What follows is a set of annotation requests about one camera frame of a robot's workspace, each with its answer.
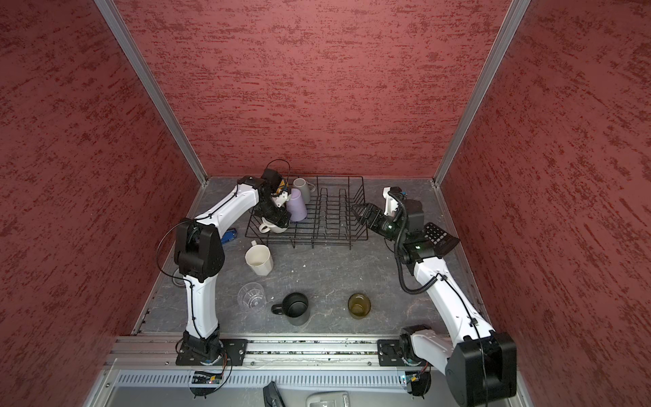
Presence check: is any olive green glass cup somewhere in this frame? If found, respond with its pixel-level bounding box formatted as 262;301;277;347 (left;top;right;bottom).
348;293;371;320

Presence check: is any black calculator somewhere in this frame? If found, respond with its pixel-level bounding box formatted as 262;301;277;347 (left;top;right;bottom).
424;222;459;258

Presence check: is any black object at bottom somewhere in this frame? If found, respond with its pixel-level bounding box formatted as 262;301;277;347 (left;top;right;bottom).
263;382;286;407

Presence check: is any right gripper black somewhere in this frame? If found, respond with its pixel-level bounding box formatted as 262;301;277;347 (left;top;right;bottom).
351;202;408;243

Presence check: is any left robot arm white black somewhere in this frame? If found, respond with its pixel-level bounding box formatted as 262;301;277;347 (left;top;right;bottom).
167;167;290;366

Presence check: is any red inside white mug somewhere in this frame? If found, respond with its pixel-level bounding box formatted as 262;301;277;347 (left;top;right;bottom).
259;218;288;234

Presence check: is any clear glass cup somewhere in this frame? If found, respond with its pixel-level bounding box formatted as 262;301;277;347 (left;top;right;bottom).
237;283;267;311

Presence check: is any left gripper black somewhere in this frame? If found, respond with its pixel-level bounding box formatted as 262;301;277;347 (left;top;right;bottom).
254;196;292;229

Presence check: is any cream white mug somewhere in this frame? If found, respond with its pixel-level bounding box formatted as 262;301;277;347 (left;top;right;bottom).
245;241;274;276

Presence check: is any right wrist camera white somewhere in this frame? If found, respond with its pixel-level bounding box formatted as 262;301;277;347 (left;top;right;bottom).
382;187;405;218

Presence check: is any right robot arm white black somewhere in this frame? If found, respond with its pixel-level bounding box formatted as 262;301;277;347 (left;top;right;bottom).
352;188;517;406

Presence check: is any aluminium rail frame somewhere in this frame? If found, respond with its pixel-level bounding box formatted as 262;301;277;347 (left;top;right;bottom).
83;332;532;407

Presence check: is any grey white mug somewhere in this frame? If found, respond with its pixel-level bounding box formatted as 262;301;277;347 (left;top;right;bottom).
293;177;317;205

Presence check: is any grey device at bottom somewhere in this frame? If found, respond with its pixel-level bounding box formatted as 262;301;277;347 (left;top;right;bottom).
306;391;351;407

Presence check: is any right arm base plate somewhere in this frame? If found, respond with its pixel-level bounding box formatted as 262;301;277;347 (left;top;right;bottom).
377;336;452;371

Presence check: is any tape roll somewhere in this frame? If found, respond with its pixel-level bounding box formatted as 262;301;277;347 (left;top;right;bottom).
172;269;185;288

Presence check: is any black mug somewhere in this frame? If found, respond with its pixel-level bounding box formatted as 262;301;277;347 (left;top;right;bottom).
271;293;310;327

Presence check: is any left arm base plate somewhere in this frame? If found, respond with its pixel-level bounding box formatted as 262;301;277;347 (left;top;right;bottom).
176;337;248;367

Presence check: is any blue black tool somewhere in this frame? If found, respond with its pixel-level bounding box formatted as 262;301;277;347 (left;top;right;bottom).
221;228;237;244

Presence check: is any black wire dish rack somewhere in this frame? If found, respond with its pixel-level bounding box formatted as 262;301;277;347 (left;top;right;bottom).
245;176;368;248

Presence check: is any lilac plastic cup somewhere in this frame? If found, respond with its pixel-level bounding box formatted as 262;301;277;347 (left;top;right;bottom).
287;188;308;222

